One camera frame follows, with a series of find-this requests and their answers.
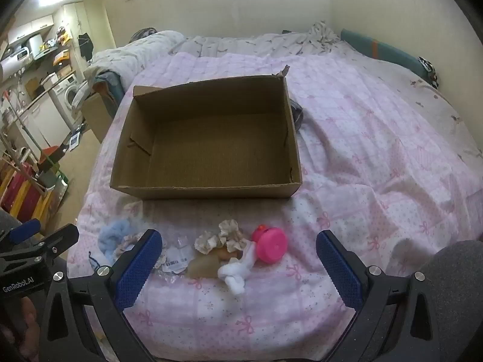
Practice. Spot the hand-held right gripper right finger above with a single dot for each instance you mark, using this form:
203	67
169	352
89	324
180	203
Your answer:
339	271

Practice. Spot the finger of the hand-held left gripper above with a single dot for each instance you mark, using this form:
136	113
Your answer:
24	231
56	239

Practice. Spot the printed paper sheet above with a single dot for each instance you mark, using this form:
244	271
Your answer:
74	139

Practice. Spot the clear plastic packet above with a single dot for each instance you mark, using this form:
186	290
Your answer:
175	258

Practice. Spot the teal pillow with orange stripe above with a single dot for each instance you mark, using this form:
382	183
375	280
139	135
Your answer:
392	54

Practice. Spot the tan sheer stocking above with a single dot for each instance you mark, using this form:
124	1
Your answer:
202	266

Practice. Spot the dark grey cloth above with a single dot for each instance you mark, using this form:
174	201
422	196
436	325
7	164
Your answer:
145	33

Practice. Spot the white plush toy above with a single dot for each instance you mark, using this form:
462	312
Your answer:
234	271

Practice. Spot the pink bow print blanket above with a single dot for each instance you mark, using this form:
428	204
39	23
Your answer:
377	166

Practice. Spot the beige patterned scrunchie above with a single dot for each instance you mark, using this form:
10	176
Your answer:
232	233
206	242

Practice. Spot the black hanging bag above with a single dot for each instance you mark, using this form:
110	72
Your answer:
85	45

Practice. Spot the blue plush toy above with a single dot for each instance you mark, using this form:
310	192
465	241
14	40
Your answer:
111	239

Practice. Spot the pink round toy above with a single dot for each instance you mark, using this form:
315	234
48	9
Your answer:
271	247

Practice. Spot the black and white cloth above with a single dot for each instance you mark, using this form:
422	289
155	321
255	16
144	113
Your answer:
428	71

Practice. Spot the white patterned bed sheet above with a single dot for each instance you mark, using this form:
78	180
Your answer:
434	101

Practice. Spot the white patterned duvet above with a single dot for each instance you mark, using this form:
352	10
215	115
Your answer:
241	45

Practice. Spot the orange red box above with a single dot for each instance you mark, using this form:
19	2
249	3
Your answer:
52	154

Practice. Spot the teal blue cloth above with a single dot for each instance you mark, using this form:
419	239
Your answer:
109	85

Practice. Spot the dark striped cloth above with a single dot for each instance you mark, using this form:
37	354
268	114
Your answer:
297	115

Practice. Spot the white floor cabinet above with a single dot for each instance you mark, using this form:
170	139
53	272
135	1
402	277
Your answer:
45	117

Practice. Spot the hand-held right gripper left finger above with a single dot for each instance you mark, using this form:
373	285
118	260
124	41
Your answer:
137	267

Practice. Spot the white washing machine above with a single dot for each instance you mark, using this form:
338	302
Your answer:
68	98

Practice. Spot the small brown cardboard box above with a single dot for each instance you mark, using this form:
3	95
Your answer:
96	117

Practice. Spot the white water heater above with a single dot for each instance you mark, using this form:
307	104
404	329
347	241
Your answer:
35	46

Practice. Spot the brown spotted plush toy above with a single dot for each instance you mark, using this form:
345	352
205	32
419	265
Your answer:
130	242

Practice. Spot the person's left hand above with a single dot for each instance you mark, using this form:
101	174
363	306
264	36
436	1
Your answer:
30	320

